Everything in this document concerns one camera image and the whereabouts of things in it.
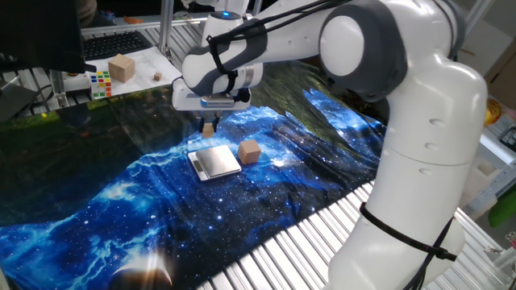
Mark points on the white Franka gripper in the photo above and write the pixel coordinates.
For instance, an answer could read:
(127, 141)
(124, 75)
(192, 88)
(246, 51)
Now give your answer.
(183, 98)

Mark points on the small wooden cube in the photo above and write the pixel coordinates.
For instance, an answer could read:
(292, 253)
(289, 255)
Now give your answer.
(208, 131)

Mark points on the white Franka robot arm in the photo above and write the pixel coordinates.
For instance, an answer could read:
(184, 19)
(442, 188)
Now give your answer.
(423, 161)

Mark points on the person's sleeved forearm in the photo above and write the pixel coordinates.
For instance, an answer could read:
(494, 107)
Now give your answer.
(86, 12)

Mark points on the silver digital kitchen scale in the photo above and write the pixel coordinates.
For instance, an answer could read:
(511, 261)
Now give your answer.
(217, 161)

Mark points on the orange flat object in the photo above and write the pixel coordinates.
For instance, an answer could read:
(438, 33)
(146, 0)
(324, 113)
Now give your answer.
(133, 20)

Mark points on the medium wooden cube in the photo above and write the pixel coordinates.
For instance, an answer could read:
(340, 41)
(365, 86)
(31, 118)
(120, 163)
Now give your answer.
(249, 152)

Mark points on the tiny wooden cube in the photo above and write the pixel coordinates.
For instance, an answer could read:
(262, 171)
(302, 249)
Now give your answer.
(157, 77)

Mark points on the white paper sheet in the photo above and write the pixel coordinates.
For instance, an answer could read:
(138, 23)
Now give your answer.
(149, 68)

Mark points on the galaxy print cloth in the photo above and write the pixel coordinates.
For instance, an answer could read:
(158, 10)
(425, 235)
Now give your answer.
(161, 209)

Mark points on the large wooden cube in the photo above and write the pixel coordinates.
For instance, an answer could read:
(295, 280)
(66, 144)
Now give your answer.
(121, 68)

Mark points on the Rubik's cube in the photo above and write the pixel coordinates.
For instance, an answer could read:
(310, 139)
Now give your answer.
(101, 85)

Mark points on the black computer keyboard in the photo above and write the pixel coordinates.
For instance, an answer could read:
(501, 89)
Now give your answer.
(115, 44)

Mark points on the black computer monitor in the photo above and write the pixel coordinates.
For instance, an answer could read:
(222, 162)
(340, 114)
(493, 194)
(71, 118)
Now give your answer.
(40, 36)

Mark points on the aluminium frame post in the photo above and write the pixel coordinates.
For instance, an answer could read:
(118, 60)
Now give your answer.
(165, 24)

